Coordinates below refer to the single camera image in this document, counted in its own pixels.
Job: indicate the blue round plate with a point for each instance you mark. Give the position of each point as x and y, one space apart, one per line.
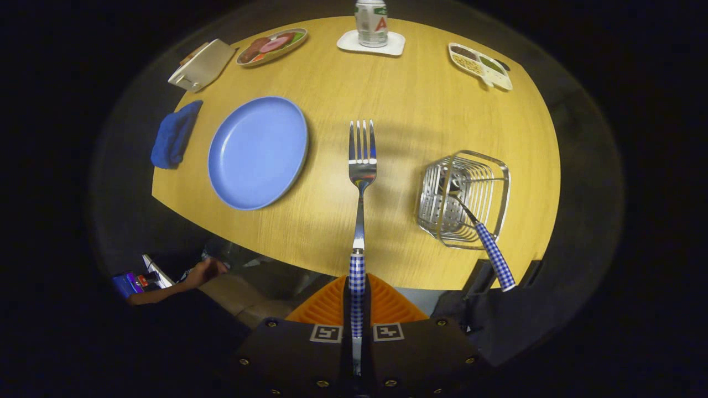
257 155

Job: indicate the white square coaster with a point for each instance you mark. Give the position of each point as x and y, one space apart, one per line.
395 47

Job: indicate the large brown meat piece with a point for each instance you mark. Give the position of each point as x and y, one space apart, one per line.
251 51

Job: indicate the white divided condiment dish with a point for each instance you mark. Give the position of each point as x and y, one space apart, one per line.
481 66

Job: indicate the black table bracket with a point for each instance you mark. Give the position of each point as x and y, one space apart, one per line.
478 276
531 273

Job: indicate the blue folded cloth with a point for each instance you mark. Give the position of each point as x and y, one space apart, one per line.
174 135

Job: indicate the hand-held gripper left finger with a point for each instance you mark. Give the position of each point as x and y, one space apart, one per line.
293 359

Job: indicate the open white laptop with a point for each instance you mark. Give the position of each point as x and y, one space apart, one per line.
157 273

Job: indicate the white drink bottle green cap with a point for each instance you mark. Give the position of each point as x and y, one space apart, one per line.
371 25

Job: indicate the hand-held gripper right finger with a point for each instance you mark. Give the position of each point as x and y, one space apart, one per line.
426 359

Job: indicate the pink ham slice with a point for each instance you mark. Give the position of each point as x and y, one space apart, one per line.
275 45

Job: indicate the white toaster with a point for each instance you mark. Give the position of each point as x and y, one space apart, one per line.
204 66

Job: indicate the green lettuce leaf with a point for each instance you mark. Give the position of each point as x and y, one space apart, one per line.
297 38

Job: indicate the toast slice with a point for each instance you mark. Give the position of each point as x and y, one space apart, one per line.
193 54

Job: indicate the beige food plate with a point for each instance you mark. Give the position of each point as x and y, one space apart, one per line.
276 55

